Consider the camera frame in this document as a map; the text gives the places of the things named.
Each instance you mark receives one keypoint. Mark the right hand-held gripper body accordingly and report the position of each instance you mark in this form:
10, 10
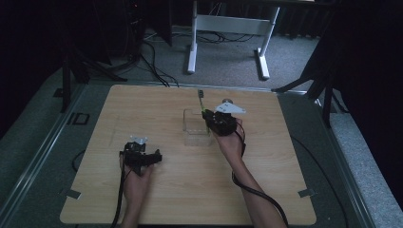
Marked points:
223, 123

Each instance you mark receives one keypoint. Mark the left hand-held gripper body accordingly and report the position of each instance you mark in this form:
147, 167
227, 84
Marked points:
134, 155

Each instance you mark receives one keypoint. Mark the green toothbrush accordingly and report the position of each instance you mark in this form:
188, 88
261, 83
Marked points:
201, 103

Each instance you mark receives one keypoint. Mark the clear plastic box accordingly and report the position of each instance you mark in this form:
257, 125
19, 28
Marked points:
193, 129

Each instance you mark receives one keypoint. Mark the person's right hand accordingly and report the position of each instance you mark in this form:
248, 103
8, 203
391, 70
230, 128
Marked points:
230, 145

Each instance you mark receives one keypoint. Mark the person's left hand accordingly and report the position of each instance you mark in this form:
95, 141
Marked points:
136, 185

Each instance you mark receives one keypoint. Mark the round grey table grommet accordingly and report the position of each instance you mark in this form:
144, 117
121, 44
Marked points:
226, 100

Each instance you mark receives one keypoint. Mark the grey tape piece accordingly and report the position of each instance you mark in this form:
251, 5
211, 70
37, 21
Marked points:
71, 193
306, 192

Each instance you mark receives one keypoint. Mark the black tripod stand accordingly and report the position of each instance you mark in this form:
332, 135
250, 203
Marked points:
66, 90
328, 104

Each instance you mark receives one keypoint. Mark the dark computer tower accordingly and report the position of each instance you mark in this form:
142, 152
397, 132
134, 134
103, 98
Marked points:
134, 25

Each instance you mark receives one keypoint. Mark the white desk frame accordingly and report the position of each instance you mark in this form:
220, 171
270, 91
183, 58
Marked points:
231, 24

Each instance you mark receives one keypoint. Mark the metal floor rail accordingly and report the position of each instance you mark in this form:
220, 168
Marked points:
41, 152
344, 171

